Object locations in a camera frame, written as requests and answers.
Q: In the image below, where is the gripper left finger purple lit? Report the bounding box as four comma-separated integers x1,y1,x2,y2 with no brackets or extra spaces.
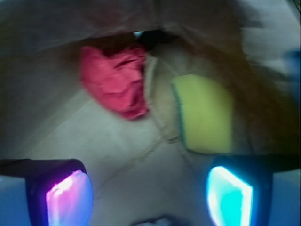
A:
0,159,94,226

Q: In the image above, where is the gripper right finger cyan lit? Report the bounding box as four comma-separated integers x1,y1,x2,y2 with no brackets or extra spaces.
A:
206,154,301,226

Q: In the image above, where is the yellow green sponge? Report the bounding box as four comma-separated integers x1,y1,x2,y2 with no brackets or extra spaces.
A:
172,74,234,154

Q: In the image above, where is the brown paper bag container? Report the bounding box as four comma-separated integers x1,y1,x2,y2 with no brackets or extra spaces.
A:
0,0,301,226

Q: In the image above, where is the crumpled red paper ball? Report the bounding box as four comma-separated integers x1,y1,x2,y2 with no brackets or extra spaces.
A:
80,45,148,120

